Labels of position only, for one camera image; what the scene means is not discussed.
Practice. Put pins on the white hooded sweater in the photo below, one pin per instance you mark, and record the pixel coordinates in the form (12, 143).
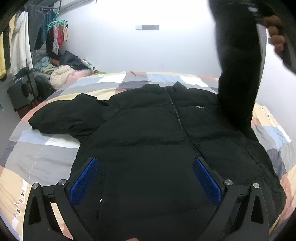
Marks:
(20, 45)

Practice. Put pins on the grey bedroom door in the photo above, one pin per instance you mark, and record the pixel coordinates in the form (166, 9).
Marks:
(262, 34)

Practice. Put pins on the black suitcase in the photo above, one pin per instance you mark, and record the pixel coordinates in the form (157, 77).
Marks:
(23, 91)

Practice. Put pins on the person's right hand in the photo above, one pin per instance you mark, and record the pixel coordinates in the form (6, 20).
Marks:
(276, 32)

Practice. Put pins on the cream fluffy garment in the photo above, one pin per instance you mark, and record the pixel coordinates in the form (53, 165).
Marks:
(59, 76)

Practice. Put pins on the black puffer jacket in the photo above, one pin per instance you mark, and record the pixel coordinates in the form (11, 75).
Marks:
(146, 140)

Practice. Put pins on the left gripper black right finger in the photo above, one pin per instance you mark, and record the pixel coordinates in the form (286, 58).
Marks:
(241, 212)

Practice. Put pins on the pink garment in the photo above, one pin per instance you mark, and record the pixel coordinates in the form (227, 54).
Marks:
(74, 76)

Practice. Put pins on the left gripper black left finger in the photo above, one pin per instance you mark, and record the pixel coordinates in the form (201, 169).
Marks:
(39, 220)

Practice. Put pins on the black clothes pile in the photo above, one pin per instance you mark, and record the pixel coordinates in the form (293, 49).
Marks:
(71, 60)

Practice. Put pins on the checkered patchwork bed cover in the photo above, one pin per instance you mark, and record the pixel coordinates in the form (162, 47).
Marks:
(32, 157)

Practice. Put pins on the grey wall switch panel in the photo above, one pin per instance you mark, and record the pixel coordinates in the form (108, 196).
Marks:
(147, 27)

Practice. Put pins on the green hanger rack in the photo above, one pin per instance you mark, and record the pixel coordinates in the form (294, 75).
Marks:
(57, 23)

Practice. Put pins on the dark grey hanging garment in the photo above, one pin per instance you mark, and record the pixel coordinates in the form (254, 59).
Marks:
(36, 18)

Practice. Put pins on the yellow fleece jacket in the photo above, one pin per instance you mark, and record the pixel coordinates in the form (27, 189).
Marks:
(2, 58)

